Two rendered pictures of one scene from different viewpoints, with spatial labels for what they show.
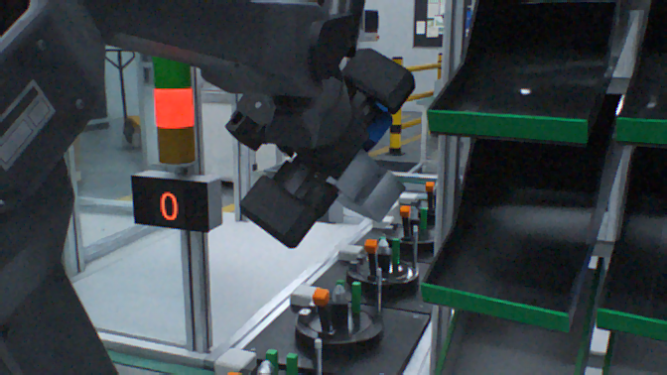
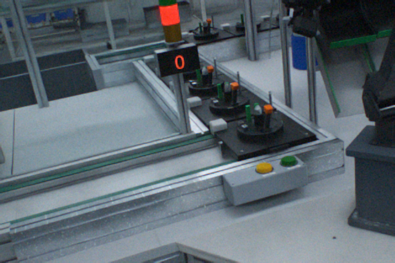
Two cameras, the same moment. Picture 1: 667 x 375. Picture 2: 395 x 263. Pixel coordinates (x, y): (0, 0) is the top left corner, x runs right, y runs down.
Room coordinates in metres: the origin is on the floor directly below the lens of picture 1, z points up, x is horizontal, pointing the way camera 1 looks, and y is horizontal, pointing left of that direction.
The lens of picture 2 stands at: (-0.34, 1.04, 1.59)
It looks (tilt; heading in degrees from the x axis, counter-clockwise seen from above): 23 degrees down; 324
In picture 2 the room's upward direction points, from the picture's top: 8 degrees counter-clockwise
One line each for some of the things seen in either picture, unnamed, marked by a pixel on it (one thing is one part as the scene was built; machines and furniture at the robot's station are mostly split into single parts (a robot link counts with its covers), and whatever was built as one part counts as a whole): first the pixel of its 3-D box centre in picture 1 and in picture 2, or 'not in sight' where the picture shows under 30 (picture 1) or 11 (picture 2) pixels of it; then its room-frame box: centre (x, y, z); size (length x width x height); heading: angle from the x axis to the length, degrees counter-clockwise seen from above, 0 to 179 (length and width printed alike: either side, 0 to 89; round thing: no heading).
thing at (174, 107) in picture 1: (174, 106); (169, 14); (0.88, 0.21, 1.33); 0.05 x 0.05 x 0.05
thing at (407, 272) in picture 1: (382, 258); (205, 76); (1.17, -0.11, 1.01); 0.24 x 0.24 x 0.13; 69
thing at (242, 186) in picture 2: not in sight; (265, 179); (0.53, 0.23, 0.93); 0.21 x 0.07 x 0.06; 69
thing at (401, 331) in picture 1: (338, 308); (228, 94); (0.94, -0.02, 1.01); 0.24 x 0.24 x 0.13; 69
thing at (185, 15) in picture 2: not in sight; (167, 14); (5.44, -2.87, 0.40); 0.61 x 0.41 x 0.22; 61
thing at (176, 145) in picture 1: (176, 143); (172, 31); (0.88, 0.21, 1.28); 0.05 x 0.05 x 0.05
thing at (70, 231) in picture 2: not in sight; (190, 194); (0.65, 0.39, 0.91); 0.89 x 0.06 x 0.11; 69
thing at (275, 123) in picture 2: not in sight; (259, 127); (0.70, 0.07, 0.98); 0.14 x 0.14 x 0.02
